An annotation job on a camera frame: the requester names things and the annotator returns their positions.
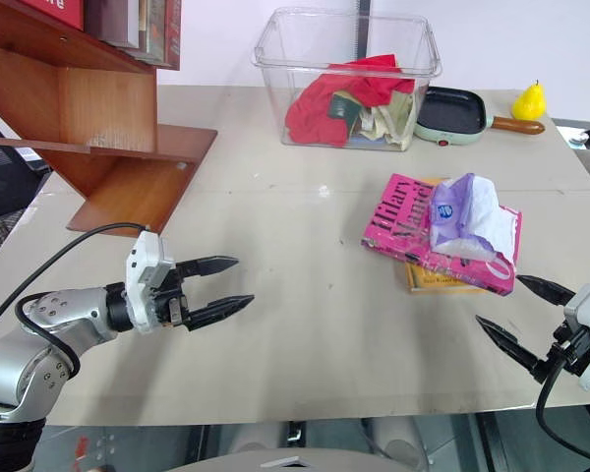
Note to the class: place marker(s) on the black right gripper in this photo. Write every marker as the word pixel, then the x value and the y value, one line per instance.
pixel 572 349

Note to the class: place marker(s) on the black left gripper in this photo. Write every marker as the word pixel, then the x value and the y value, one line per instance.
pixel 172 305

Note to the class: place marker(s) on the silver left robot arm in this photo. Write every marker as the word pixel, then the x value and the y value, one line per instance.
pixel 69 310

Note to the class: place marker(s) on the yellow book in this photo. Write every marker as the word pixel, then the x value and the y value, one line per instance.
pixel 432 281

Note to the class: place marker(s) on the pink paperback book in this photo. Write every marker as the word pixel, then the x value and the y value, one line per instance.
pixel 398 221

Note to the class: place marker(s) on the brown wooden bookshelf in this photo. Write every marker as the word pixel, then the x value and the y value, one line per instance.
pixel 108 93

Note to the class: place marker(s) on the dark red book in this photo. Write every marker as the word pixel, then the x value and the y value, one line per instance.
pixel 167 32

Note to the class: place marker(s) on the thin dark book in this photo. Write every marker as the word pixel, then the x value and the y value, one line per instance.
pixel 144 27

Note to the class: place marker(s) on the grey white book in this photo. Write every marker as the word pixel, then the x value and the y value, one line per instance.
pixel 115 22

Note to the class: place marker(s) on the purple white tissue pack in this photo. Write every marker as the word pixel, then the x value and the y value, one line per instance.
pixel 472 221

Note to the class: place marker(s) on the red cloth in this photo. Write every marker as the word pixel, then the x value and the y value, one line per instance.
pixel 319 115

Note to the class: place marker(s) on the yellow pear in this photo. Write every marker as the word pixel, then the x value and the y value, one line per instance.
pixel 530 104

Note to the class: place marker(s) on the green electric skillet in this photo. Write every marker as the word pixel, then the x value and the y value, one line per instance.
pixel 450 115

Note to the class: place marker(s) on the dark green patch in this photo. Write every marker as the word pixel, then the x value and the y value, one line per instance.
pixel 343 107

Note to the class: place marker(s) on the clear plastic storage bin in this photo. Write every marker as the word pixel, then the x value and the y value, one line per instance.
pixel 295 69

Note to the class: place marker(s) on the cream cloth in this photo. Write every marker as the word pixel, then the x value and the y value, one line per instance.
pixel 398 123

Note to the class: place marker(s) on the black vertical pole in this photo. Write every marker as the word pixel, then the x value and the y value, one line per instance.
pixel 363 7

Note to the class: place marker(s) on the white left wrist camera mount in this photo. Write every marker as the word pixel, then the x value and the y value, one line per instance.
pixel 145 260

